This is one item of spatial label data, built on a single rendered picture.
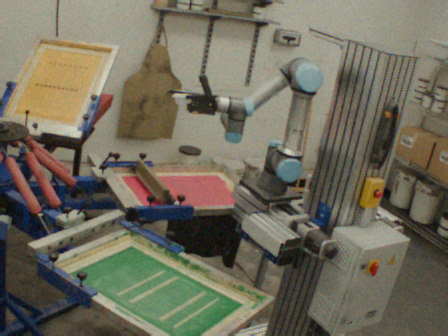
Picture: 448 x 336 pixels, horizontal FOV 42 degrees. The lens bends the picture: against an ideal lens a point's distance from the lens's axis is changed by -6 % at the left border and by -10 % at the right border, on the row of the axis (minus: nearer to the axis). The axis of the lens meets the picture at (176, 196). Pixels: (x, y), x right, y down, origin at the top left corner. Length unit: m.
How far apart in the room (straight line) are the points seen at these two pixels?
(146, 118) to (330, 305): 3.08
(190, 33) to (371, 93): 3.02
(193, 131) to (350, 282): 3.29
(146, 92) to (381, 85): 3.07
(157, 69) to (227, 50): 0.70
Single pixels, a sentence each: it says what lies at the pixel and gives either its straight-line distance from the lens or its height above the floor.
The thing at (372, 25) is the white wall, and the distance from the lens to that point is 6.49.
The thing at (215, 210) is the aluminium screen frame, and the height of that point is 0.98.
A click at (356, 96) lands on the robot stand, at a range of 2.65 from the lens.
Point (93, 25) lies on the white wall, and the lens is 5.06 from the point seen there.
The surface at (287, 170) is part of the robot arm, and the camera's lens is 2.65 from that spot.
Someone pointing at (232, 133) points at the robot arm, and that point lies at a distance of 2.57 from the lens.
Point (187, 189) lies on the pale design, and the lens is 3.46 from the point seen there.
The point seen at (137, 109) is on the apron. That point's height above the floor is 0.81.
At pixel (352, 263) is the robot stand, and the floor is 1.14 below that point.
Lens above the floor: 2.30
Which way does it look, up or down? 24 degrees down
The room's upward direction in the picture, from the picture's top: 10 degrees clockwise
